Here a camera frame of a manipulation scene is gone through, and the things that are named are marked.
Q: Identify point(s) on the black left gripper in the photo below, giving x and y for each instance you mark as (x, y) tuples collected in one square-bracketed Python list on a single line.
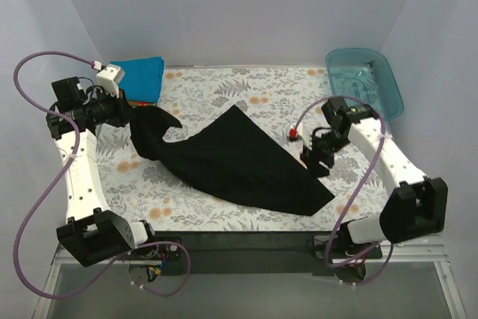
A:
[(125, 108)]

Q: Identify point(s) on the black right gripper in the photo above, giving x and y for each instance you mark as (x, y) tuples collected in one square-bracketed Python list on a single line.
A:
[(318, 153)]

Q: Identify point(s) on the black t shirt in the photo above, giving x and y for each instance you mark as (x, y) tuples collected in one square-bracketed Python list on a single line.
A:
[(231, 159)]

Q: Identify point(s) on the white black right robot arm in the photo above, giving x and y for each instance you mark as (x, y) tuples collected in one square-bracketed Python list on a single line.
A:
[(416, 204)]

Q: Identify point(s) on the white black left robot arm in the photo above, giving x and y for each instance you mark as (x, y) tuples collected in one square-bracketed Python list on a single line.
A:
[(92, 232)]

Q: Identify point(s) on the floral table mat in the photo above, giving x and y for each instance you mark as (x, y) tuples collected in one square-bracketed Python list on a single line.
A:
[(273, 98)]

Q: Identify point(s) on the teal plastic bin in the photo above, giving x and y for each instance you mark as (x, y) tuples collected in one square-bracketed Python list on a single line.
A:
[(365, 74)]

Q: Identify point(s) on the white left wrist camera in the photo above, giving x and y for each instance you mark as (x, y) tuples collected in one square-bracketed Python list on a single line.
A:
[(109, 78)]

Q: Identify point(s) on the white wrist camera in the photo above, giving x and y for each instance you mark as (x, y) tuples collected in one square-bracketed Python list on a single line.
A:
[(299, 133), (109, 78)]

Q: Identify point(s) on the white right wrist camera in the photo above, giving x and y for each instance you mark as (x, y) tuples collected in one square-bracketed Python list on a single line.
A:
[(299, 133)]

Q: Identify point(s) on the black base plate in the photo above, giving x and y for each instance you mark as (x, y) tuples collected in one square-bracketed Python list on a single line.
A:
[(239, 253)]

